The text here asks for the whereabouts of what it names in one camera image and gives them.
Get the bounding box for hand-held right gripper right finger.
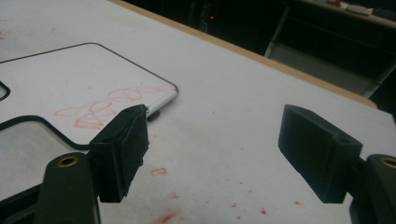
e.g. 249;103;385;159
277;104;364;204

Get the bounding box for white papers on shelf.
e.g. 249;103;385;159
323;0;375;17

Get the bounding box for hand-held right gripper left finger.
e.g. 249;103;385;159
87;104;150;203

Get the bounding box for grey metal shelf rack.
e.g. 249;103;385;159
263;0;396;99

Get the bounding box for white board with red scribbles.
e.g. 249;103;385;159
0;42;179;206

